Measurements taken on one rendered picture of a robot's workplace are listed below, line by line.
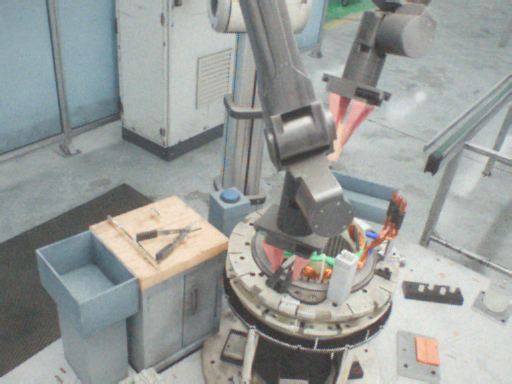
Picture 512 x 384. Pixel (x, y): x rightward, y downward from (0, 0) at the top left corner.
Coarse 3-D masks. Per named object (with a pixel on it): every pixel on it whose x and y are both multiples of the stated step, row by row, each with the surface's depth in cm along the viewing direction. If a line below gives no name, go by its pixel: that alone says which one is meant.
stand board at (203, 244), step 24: (120, 216) 105; (144, 216) 106; (168, 216) 107; (192, 216) 108; (120, 240) 99; (168, 240) 101; (192, 240) 101; (216, 240) 102; (144, 264) 94; (168, 264) 95; (192, 264) 98; (144, 288) 92
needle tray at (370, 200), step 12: (348, 180) 129; (360, 180) 128; (348, 192) 130; (360, 192) 130; (372, 192) 129; (384, 192) 128; (360, 204) 120; (372, 204) 119; (384, 204) 127; (360, 216) 121; (372, 216) 120; (384, 216) 119
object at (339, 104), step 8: (328, 96) 82; (336, 96) 81; (344, 96) 83; (360, 96) 84; (368, 96) 83; (336, 104) 82; (344, 104) 84; (376, 104) 84; (336, 112) 82; (344, 112) 86; (336, 120) 83; (336, 128) 86
